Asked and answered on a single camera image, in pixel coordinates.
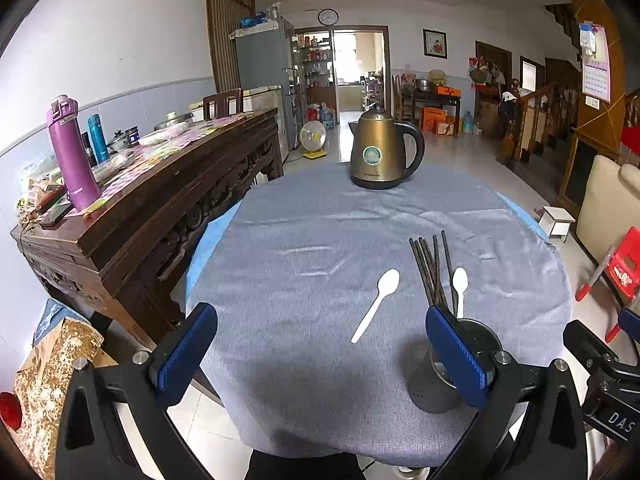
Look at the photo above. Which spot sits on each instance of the grey utensil holder cup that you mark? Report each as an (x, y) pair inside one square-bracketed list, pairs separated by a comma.
[(430, 388)]

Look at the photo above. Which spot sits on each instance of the dark wooden sideboard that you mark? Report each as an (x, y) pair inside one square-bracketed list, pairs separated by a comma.
[(124, 259)]

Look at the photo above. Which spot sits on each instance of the dark wooden side table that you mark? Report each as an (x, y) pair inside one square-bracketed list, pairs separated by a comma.
[(432, 98)]

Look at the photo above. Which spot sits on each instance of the blue round table cover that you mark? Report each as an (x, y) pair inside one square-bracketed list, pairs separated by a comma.
[(325, 254)]

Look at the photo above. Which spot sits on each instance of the red plastic child chair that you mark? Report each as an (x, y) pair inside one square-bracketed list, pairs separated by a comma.
[(621, 265)]

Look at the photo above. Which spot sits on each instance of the small white stool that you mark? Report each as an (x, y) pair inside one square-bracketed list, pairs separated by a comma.
[(556, 221)]

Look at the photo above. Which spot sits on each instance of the dark chopstick six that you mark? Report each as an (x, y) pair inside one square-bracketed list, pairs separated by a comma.
[(450, 269)]

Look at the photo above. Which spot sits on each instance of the beige sofa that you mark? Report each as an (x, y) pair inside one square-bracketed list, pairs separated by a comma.
[(611, 206)]

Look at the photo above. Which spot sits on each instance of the white plastic spoon small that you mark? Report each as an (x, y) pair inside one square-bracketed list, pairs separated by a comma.
[(460, 283)]

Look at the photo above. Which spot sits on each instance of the grey refrigerator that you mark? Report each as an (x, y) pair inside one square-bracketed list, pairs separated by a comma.
[(265, 58)]

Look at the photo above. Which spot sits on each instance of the gold electric kettle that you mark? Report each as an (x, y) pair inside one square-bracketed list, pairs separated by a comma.
[(378, 158)]

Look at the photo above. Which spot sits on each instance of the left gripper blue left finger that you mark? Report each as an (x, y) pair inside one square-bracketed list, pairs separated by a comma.
[(177, 358)]

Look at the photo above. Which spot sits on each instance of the dark chopstick one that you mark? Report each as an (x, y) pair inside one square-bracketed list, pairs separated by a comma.
[(419, 272)]

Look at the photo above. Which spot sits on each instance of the white plastic spoon large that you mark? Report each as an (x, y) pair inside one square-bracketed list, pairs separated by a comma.
[(387, 285)]

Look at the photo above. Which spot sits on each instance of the wooden staircase railing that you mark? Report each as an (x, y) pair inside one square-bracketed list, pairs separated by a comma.
[(541, 119)]

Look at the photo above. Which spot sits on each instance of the gold glitter bag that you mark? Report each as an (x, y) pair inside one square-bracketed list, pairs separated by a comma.
[(41, 385)]

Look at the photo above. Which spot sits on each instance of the wall calendar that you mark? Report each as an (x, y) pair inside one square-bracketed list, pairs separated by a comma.
[(596, 74)]

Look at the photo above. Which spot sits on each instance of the grey tablecloth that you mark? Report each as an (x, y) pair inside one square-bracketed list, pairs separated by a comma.
[(295, 386)]

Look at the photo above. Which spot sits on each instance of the blue water jug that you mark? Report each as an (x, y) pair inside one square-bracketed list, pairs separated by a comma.
[(467, 123)]

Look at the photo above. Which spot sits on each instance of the purple thermos bottle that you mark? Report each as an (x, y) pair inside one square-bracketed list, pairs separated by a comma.
[(69, 150)]

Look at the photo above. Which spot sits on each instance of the white bowl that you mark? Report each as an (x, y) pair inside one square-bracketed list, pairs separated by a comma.
[(160, 136)]

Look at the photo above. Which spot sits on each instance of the teal thermos bottle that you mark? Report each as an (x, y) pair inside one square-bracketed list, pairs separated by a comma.
[(99, 145)]

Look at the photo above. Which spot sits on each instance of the metal pot with lid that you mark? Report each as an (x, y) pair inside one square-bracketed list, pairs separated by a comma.
[(174, 119)]

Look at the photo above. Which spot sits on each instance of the round wall clock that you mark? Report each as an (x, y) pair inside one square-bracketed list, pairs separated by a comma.
[(328, 17)]

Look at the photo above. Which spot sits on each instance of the wooden chair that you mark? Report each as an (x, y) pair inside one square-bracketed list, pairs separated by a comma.
[(223, 104)]

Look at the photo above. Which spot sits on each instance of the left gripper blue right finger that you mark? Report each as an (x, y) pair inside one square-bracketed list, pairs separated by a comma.
[(463, 348)]

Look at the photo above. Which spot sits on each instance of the framed wall picture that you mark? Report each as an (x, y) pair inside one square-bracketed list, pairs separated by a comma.
[(434, 43)]

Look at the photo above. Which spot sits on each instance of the orange box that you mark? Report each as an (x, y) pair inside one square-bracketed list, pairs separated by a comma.
[(447, 91)]

